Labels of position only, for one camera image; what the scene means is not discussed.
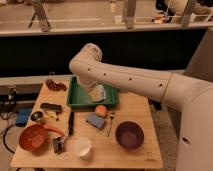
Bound black knife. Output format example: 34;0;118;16
68;111;74;136

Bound orange peach fruit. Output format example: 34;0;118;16
95;105;107;117

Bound black cables on floor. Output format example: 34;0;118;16
0;85;21;154

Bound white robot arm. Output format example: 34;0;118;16
69;43;213;171

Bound blue sponge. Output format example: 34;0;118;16
86;113;105;129

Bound blue box on floor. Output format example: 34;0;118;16
15;108;32;127

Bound crumpled white paper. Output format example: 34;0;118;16
90;84;106;102

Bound purple bowl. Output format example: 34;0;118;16
115;121;144;150

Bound orange bowl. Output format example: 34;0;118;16
19;124;48;151

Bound black binder clip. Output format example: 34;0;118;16
52;137;64;154

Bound white paper cup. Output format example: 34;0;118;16
73;137;92;159

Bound green plastic tray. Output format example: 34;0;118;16
67;77;119;110

